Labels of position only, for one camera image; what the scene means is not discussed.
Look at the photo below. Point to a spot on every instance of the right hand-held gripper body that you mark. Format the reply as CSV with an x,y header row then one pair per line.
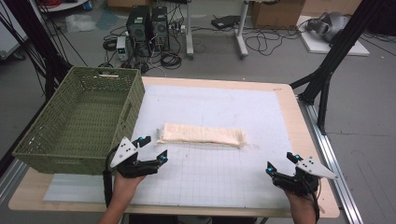
x,y
313,168

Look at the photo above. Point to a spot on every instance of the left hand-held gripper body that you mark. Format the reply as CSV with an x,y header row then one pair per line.
x,y
124,151

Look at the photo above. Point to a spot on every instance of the person's left hand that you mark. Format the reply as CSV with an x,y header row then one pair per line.
x,y
126,186

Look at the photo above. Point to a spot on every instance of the person's right hand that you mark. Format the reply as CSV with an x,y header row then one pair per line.
x,y
302,205

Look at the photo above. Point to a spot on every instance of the folded cream cloth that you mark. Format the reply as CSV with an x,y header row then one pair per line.
x,y
202,134

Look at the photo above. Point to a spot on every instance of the green woven basket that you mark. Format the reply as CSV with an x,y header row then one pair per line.
x,y
84,121

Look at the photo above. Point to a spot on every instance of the white grid mat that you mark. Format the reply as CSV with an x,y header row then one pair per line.
x,y
218,174

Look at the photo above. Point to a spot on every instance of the white power supply box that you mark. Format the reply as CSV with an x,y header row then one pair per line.
x,y
122,48

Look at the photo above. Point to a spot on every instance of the white foam board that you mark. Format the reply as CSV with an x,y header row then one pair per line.
x,y
317,46

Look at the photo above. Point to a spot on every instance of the large black computer tower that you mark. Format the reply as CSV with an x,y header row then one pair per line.
x,y
138,28

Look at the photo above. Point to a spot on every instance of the slim black computer tower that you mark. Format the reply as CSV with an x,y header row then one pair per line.
x,y
160,28

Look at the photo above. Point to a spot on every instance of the black metal stand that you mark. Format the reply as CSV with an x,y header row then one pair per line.
x,y
40,43
339,49

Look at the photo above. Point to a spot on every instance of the clear plastic bag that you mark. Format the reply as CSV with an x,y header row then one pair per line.
x,y
80,23

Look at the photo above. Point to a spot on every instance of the grey headset device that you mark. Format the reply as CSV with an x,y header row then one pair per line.
x,y
333,25

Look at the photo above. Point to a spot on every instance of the large cardboard box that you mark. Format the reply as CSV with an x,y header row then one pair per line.
x,y
277,14

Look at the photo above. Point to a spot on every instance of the black flat device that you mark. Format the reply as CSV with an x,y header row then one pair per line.
x,y
225,21

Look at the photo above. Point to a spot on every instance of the flat cardboard box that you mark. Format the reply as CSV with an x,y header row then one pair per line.
x,y
330,6

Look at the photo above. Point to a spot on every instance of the aluminium rail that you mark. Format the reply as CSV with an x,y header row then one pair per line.
x,y
336,174
12,177

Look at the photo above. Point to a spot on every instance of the white desk frame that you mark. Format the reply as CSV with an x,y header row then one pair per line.
x,y
241,34

